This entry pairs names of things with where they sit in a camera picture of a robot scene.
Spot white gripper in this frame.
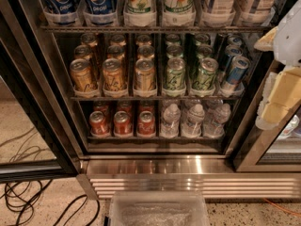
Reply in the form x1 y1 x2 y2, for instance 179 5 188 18
254 0 301 130

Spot red bull can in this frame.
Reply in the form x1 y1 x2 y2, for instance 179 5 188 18
221 56 250 91
227 35 244 47
219 45 243 72

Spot front right green LaCroix can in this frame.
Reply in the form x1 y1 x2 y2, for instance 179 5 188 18
192 57 218 90

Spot green lacroix can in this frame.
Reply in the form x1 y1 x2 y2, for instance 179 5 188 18
192 57 218 90
165 57 185 90

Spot second-row right green can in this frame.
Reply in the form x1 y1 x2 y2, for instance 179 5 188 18
196 44 214 59

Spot second-row green can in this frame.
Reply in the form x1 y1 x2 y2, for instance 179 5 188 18
196 44 214 59
166 44 183 58

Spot front left green LaCroix can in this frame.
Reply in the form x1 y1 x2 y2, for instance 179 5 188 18
165 57 185 90

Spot second-row left green can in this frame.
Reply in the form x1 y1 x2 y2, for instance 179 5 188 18
166 44 183 58

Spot stainless fridge base grille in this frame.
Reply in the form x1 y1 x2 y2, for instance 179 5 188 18
77 158 301 200

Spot front right orange LaCroix can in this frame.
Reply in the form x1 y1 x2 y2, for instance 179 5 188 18
135 58 156 91

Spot orange lacroix can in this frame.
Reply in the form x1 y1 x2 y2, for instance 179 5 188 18
103 58 126 91
135 58 156 91
70 58 97 92

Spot second-row right orange can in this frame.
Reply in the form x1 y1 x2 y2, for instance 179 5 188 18
137 45 155 59

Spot second-row orange can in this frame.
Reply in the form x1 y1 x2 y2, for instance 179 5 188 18
107 45 125 60
74 44 93 61
137 45 155 59

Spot right red soda can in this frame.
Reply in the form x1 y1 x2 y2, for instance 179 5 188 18
137 111 155 136

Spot red soda can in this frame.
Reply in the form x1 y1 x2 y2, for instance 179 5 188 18
137 111 155 136
89 111 109 135
114 111 132 135

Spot second-row middle orange can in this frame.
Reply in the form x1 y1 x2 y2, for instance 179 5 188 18
107 45 125 60

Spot middle red soda can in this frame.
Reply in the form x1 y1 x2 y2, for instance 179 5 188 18
114 111 132 135

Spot front middle orange LaCroix can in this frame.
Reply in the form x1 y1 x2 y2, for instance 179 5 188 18
103 58 126 91

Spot left red soda can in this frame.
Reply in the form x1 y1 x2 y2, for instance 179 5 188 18
89 111 109 135

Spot front left orange LaCroix can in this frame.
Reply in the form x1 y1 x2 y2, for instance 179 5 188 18
70 58 97 92

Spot second-row left orange can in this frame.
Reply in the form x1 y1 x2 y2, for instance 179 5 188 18
74 44 93 61

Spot left glass fridge door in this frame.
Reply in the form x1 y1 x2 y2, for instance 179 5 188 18
0 0 83 183

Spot right white labelled bottle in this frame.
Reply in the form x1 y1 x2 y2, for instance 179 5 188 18
235 0 275 26

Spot white labelled bottle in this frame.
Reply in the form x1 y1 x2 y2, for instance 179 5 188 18
201 0 235 27
235 0 275 26

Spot right water bottle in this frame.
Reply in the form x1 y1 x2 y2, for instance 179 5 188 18
203 104 231 138

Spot water bottle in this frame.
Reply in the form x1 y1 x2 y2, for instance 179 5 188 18
203 104 231 138
181 104 205 138
160 104 181 138

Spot left white labelled bottle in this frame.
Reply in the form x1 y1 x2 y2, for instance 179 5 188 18
201 0 235 27

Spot middle water bottle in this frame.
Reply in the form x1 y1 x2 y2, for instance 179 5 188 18
181 104 205 138

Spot right 7up bottle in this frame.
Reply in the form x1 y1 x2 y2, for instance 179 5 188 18
162 0 196 26

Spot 7up bottle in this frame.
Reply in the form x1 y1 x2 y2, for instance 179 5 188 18
125 0 155 26
162 0 196 26

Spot left water bottle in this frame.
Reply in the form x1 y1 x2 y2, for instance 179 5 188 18
160 104 181 138

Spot left 7up bottle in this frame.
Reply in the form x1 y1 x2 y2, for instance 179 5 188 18
125 0 155 26

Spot right Pepsi bottle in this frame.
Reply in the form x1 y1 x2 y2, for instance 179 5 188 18
84 0 117 25

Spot pepsi bottle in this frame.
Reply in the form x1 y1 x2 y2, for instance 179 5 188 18
84 0 117 25
44 0 76 25

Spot clear plastic bin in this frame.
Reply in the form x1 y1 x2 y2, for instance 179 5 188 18
109 191 210 226

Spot left Pepsi bottle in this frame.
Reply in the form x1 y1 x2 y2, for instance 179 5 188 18
44 0 76 25

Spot orange cable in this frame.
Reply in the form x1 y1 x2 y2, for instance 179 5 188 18
262 198 301 218

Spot black floor cables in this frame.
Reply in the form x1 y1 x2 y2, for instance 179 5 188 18
0 125 102 226

